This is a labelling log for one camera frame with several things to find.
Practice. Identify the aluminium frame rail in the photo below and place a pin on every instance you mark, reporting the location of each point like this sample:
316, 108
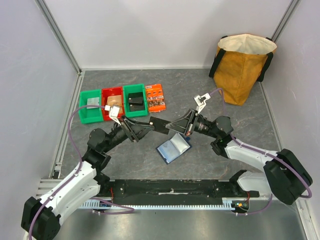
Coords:
165, 201

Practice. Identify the orange blister pack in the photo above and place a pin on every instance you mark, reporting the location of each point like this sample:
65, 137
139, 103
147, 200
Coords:
155, 98

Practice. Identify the blue card holder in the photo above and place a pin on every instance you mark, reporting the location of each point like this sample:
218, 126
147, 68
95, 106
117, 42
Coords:
173, 148

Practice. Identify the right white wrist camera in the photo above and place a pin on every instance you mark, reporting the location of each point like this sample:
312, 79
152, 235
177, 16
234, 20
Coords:
201, 101

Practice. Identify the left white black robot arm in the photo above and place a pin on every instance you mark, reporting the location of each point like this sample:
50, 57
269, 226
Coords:
43, 217

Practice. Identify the red bin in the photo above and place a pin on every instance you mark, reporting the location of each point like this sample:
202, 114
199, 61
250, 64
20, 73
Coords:
105, 92

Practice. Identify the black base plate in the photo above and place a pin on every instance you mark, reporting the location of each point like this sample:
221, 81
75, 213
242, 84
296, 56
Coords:
218, 189

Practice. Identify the left green bin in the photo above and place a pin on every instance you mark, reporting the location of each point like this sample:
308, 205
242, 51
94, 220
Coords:
93, 115

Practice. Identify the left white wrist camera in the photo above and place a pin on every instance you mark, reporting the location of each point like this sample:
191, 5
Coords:
113, 112

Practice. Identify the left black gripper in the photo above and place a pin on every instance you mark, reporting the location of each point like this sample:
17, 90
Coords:
129, 126

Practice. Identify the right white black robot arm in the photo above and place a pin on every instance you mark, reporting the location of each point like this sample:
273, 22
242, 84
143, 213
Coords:
285, 176

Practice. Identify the yellow tote bag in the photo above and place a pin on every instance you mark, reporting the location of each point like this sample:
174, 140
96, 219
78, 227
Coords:
241, 61

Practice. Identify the right green bin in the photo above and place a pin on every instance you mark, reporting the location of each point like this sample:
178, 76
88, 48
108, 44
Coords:
130, 89

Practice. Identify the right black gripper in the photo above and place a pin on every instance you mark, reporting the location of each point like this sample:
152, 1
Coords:
190, 123

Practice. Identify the silver card in bin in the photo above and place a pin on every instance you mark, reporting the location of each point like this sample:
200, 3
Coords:
93, 102

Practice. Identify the green bin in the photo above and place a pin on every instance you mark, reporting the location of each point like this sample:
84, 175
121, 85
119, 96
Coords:
93, 115
130, 89

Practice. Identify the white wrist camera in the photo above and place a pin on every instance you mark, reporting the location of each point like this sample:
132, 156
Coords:
201, 101
113, 112

